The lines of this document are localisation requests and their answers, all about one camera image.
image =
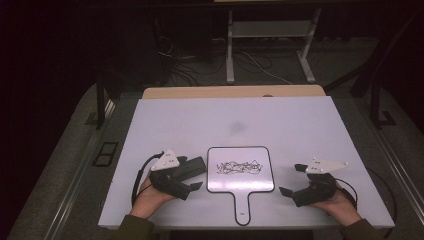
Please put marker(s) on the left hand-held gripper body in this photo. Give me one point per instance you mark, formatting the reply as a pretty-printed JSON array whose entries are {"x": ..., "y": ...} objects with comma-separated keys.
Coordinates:
[{"x": 166, "y": 181}]

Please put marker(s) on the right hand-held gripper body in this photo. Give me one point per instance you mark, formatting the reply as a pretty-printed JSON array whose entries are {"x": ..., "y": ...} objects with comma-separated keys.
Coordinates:
[{"x": 316, "y": 190}]

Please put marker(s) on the black whiteboard eraser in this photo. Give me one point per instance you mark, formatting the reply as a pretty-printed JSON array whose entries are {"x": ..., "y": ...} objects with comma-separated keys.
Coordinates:
[{"x": 193, "y": 166}]

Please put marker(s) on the person's left hand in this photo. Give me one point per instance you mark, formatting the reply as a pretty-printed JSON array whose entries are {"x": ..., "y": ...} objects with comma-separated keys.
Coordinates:
[{"x": 146, "y": 200}]

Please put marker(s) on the person's right hand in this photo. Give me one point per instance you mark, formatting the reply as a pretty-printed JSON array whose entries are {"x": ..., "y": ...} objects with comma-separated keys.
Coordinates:
[{"x": 341, "y": 208}]

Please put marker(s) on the black metal stand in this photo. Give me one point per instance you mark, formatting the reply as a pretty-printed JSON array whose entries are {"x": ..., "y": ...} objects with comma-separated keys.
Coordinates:
[
  {"x": 375, "y": 106},
  {"x": 100, "y": 106}
]

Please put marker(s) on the white metal stand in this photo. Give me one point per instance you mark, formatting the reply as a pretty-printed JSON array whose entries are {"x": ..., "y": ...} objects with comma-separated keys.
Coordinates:
[{"x": 230, "y": 50}]

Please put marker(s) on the metal floor rail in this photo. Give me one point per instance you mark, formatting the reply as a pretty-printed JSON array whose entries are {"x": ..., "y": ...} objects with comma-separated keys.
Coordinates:
[
  {"x": 71, "y": 193},
  {"x": 400, "y": 163}
]

